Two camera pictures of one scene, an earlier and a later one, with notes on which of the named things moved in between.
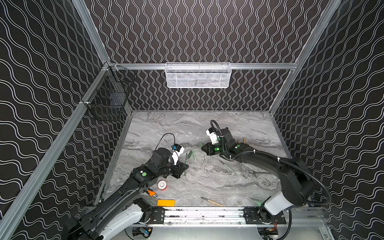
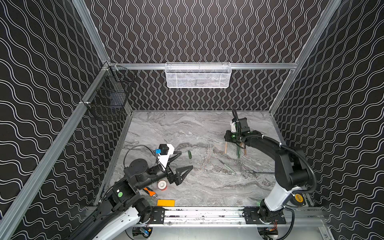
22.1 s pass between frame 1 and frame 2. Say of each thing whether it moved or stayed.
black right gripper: moved
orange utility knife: stayed
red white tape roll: stayed
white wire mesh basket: stayed
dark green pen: moved
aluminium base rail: stayed
